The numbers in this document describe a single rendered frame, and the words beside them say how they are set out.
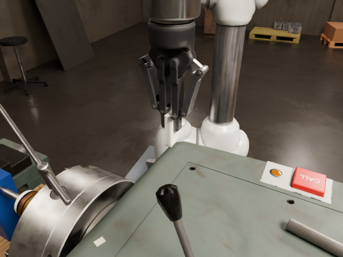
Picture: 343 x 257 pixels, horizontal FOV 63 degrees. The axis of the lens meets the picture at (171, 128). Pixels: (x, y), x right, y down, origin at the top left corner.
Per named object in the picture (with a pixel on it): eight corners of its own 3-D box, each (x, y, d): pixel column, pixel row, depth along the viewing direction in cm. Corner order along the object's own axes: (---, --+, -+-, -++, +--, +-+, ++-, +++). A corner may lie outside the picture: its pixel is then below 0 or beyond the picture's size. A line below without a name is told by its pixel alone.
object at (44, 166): (70, 201, 60) (49, 164, 52) (60, 207, 59) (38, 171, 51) (65, 195, 61) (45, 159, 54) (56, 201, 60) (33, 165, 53)
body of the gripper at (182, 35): (205, 17, 45) (202, 72, 50) (160, 13, 48) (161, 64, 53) (185, 26, 39) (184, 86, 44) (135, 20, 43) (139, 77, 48)
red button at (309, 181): (324, 182, 59) (326, 174, 58) (322, 200, 55) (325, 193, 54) (294, 173, 62) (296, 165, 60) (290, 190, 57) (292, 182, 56)
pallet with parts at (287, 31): (299, 35, 678) (302, 22, 661) (300, 43, 616) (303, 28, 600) (252, 31, 712) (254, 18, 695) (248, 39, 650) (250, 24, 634)
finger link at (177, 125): (176, 104, 52) (191, 107, 51) (176, 127, 55) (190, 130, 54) (173, 107, 51) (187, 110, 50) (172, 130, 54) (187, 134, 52)
